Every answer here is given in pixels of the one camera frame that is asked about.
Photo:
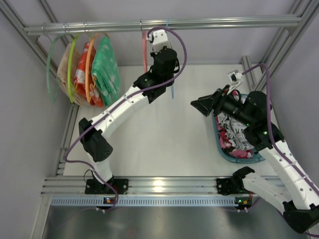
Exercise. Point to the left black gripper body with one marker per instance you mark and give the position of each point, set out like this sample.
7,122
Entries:
160,55

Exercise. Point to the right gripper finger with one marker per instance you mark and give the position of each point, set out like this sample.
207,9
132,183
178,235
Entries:
205,107
212,97

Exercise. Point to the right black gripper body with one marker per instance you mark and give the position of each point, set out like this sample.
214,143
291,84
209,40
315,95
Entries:
218,100

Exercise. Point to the blue wire hanger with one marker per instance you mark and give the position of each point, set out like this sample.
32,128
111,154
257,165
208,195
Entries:
172,86

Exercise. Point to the newspaper print trousers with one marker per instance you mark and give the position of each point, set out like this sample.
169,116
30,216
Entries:
231,133

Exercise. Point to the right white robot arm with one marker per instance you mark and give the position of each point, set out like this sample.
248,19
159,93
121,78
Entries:
299,202

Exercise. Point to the orange hanger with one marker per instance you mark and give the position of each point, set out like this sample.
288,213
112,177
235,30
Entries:
91,92

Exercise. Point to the lime green hanger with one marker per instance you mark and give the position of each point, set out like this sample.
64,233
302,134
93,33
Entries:
70,59

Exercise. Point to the pale green hanger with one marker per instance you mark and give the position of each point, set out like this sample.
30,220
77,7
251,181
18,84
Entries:
52,86

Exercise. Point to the pink camouflage garment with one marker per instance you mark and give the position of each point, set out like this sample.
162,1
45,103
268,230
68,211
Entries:
238,153

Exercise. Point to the green patterned garment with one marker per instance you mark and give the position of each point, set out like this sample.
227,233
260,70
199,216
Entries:
106,73

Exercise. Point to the teal plastic basket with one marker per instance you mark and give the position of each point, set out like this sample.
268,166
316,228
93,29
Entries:
255,159

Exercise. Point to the orange red patterned garment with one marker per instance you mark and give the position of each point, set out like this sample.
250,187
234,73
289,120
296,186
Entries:
79,77

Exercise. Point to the beige garment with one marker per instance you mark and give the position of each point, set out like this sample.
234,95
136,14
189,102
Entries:
62,74

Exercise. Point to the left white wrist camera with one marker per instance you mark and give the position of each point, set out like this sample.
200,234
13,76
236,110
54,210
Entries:
159,41

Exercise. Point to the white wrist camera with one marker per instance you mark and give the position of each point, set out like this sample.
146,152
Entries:
159,41
235,78

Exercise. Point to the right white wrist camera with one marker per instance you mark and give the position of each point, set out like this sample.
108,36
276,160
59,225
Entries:
235,78

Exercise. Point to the pink wire hanger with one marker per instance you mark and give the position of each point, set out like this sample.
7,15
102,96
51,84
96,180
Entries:
144,48

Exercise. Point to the right aluminium frame post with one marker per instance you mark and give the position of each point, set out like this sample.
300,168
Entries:
285,39

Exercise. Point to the aluminium frame post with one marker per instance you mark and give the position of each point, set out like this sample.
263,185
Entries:
285,39
9,12

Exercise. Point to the aluminium hanging rail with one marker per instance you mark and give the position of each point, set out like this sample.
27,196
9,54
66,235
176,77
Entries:
288,20

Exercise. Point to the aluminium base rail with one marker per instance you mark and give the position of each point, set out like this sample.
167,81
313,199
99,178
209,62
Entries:
136,186

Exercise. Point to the left aluminium frame post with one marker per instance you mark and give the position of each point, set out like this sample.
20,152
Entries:
9,12

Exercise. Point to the grey slotted cable duct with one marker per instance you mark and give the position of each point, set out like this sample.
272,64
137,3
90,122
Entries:
144,201

